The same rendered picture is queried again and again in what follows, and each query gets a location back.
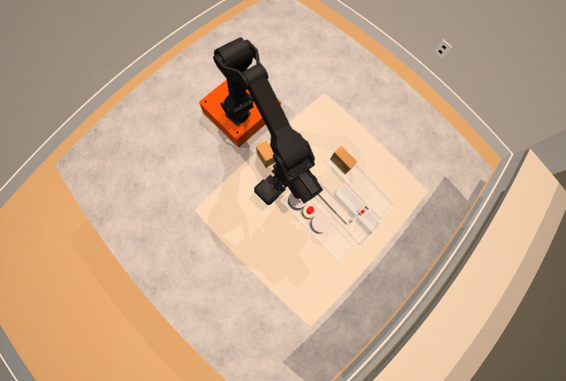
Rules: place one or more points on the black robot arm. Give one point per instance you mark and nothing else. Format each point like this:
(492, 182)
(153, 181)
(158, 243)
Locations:
(292, 153)

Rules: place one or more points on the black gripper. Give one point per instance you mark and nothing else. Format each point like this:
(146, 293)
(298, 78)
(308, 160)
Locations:
(271, 188)

